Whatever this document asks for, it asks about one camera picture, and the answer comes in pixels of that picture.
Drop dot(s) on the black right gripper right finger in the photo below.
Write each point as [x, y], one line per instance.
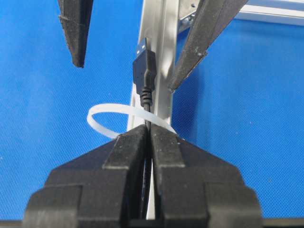
[196, 189]

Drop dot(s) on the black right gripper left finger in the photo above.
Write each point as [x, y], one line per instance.
[100, 189]

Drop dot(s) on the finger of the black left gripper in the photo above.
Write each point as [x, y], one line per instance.
[211, 18]
[75, 16]

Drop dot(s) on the white zip tie loop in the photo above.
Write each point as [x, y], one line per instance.
[112, 119]

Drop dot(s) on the silver aluminium extrusion frame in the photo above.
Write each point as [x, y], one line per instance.
[244, 101]

